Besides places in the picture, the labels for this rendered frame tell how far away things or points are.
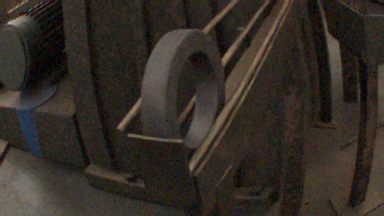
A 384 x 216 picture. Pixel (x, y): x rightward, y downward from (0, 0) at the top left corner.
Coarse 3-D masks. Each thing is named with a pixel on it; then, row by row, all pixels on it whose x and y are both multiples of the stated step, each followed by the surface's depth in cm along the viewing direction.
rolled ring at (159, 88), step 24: (168, 48) 67; (192, 48) 70; (216, 48) 78; (168, 72) 65; (216, 72) 78; (144, 96) 66; (168, 96) 65; (216, 96) 79; (144, 120) 66; (168, 120) 66; (192, 120) 79; (192, 144) 75
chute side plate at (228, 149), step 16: (304, 0) 137; (288, 16) 112; (288, 32) 110; (272, 48) 96; (288, 48) 109; (272, 64) 96; (256, 80) 86; (272, 80) 95; (256, 96) 86; (272, 96) 96; (240, 112) 80; (256, 112) 87; (224, 128) 75; (240, 128) 80; (256, 128) 87; (224, 144) 75; (240, 144) 81; (208, 160) 70; (224, 160) 75; (240, 160) 82; (208, 176) 71; (208, 192) 71; (208, 208) 72
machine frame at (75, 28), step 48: (96, 0) 145; (144, 0) 138; (192, 0) 134; (96, 48) 154; (144, 48) 144; (240, 48) 136; (96, 96) 160; (192, 96) 147; (96, 144) 173; (144, 192) 166; (240, 192) 154
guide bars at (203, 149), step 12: (288, 0) 117; (276, 24) 103; (264, 48) 93; (252, 60) 89; (252, 72) 86; (240, 84) 83; (240, 96) 81; (228, 108) 78; (216, 120) 76; (216, 132) 74; (204, 144) 71; (192, 156) 70; (204, 156) 70; (192, 168) 68
